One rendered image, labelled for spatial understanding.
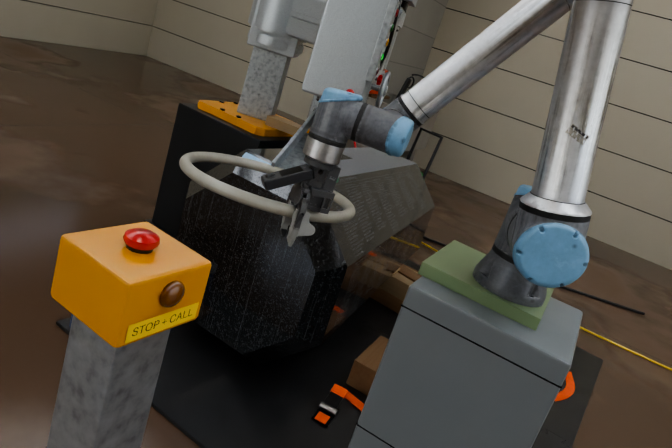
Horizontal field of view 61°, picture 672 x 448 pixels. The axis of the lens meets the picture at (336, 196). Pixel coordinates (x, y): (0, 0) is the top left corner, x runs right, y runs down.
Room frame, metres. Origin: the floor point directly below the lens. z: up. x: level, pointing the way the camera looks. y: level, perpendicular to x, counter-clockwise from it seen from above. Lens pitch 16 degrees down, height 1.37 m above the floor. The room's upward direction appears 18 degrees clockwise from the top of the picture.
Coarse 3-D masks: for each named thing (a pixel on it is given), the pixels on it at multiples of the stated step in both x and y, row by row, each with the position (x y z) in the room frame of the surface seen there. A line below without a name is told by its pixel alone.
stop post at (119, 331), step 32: (128, 224) 0.63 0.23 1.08; (64, 256) 0.55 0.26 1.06; (96, 256) 0.54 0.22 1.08; (128, 256) 0.56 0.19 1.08; (160, 256) 0.58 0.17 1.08; (192, 256) 0.60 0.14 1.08; (64, 288) 0.55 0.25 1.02; (96, 288) 0.52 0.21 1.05; (128, 288) 0.51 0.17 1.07; (160, 288) 0.54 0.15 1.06; (192, 288) 0.59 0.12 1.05; (96, 320) 0.52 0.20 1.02; (128, 320) 0.51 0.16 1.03; (160, 320) 0.55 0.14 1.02; (96, 352) 0.54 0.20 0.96; (128, 352) 0.55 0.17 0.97; (160, 352) 0.59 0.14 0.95; (64, 384) 0.56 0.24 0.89; (96, 384) 0.54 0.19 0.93; (128, 384) 0.56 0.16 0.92; (64, 416) 0.56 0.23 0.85; (96, 416) 0.53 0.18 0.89; (128, 416) 0.57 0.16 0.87
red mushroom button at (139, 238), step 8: (128, 232) 0.58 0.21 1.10; (136, 232) 0.58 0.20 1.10; (144, 232) 0.58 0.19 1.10; (152, 232) 0.59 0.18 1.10; (128, 240) 0.57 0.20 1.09; (136, 240) 0.57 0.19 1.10; (144, 240) 0.57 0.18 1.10; (152, 240) 0.58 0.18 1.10; (136, 248) 0.57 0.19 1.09; (144, 248) 0.57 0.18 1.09; (152, 248) 0.57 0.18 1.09
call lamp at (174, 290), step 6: (174, 282) 0.55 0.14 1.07; (180, 282) 0.56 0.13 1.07; (168, 288) 0.54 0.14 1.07; (174, 288) 0.55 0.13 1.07; (180, 288) 0.55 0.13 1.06; (162, 294) 0.54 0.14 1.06; (168, 294) 0.54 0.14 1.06; (174, 294) 0.55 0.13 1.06; (180, 294) 0.55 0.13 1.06; (162, 300) 0.54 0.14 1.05; (168, 300) 0.54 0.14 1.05; (174, 300) 0.55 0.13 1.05; (180, 300) 0.56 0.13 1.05; (168, 306) 0.55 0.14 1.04
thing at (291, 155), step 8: (312, 112) 2.12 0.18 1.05; (312, 120) 2.11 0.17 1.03; (304, 128) 2.00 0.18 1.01; (296, 136) 1.91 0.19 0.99; (304, 136) 2.02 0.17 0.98; (288, 144) 1.84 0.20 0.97; (296, 144) 1.94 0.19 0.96; (304, 144) 1.96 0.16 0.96; (280, 152) 1.77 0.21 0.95; (288, 152) 1.85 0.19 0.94; (296, 152) 1.89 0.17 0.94; (280, 160) 1.76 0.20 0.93; (288, 160) 1.82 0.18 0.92; (296, 160) 1.84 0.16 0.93
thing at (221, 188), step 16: (192, 160) 1.46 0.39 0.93; (208, 160) 1.57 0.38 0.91; (224, 160) 1.62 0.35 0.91; (240, 160) 1.66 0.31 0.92; (192, 176) 1.30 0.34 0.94; (208, 176) 1.29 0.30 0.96; (224, 192) 1.25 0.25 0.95; (240, 192) 1.25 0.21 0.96; (336, 192) 1.62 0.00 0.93; (256, 208) 1.25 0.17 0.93; (272, 208) 1.25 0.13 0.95; (288, 208) 1.26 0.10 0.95; (352, 208) 1.47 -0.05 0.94
